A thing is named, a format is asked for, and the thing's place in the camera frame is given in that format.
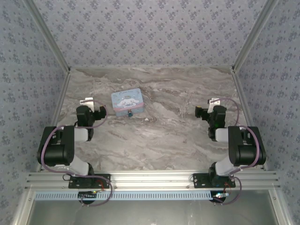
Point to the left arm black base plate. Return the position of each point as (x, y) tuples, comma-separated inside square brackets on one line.
[(103, 184)]

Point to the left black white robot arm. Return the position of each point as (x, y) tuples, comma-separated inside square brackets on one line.
[(56, 150)]

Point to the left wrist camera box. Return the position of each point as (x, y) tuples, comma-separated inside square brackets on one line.
[(87, 101)]

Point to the grey metal lower panel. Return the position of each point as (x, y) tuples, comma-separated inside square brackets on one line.
[(150, 213)]

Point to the small blue padlock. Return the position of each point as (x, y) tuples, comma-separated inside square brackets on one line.
[(129, 113)]

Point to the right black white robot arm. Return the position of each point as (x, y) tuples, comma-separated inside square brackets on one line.
[(246, 152)]

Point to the aluminium mounting rail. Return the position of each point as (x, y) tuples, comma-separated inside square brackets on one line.
[(152, 180)]

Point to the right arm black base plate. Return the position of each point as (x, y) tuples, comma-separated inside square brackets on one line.
[(201, 181)]

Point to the aluminium table side rail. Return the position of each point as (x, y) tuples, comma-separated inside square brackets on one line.
[(246, 110), (58, 110)]

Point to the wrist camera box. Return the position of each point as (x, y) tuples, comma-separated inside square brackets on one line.
[(87, 101), (213, 103)]

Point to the aluminium frame post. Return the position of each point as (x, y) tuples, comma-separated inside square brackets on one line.
[(254, 35), (48, 35)]

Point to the blue cartoon tin box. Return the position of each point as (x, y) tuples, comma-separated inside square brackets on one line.
[(126, 100)]

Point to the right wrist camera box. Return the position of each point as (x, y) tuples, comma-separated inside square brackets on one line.
[(213, 103)]

